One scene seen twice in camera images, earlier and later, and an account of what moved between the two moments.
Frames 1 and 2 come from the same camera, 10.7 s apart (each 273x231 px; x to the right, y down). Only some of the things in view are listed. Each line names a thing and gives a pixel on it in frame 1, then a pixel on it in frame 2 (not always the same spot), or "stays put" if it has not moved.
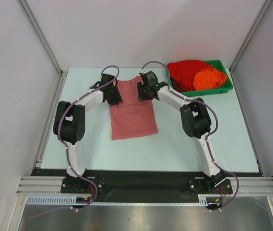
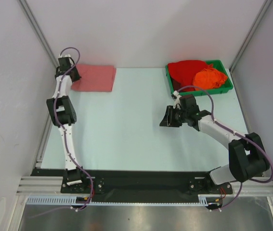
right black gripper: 143,91 -> 170,117
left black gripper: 118,98 -> 77,76
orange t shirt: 208,78 stays put
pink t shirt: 133,117 -> 95,78
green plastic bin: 226,86 stays put
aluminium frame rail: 241,186 stays put
